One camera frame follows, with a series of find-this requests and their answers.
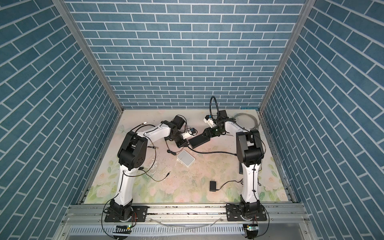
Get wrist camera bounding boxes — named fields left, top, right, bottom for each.
left=204, top=115, right=216, bottom=128
left=171, top=115, right=198, bottom=136

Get black power adapter with plug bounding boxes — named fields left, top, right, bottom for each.
left=209, top=179, right=243, bottom=192

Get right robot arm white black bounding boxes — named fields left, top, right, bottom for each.
left=203, top=121, right=267, bottom=221

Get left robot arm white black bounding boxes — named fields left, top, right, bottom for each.
left=102, top=116, right=188, bottom=223

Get small black adapter cable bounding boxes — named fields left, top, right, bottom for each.
left=164, top=139, right=178, bottom=156

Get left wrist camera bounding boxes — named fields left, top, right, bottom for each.
left=171, top=115, right=198, bottom=136

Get black ribbed box device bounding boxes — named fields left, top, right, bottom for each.
left=188, top=134, right=211, bottom=149

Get black adapter left side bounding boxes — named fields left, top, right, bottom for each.
left=137, top=166, right=171, bottom=183

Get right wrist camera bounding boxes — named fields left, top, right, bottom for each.
left=204, top=115, right=216, bottom=128

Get grey ethernet cable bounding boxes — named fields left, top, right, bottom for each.
left=233, top=113, right=260, bottom=131

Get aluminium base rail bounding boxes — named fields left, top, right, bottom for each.
left=54, top=202, right=317, bottom=240

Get dark grey network switch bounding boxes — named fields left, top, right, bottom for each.
left=239, top=163, right=243, bottom=175

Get long black cable loop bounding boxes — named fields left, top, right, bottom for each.
left=128, top=121, right=238, bottom=157

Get white small router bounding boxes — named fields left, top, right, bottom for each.
left=177, top=150, right=195, bottom=167

